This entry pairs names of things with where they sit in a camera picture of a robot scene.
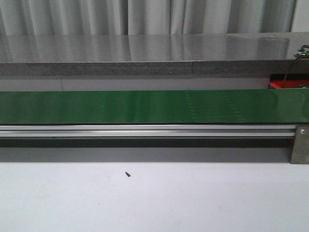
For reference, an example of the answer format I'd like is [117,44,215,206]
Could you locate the green conveyor belt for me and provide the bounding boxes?
[0,88,309,125]

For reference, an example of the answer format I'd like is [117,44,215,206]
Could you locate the red bin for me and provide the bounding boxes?
[268,74,309,89]

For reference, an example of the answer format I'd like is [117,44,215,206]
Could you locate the grey stone-look shelf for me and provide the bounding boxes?
[0,32,309,76]

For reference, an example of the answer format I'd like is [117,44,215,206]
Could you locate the small green circuit board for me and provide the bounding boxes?
[295,47,309,58]

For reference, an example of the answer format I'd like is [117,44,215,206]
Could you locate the grey curtain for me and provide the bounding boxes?
[0,0,296,36]

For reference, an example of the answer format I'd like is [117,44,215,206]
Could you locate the aluminium conveyor rail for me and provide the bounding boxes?
[0,124,296,138]

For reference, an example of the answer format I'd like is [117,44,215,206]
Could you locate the metal conveyor bracket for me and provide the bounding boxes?
[290,125,309,164]

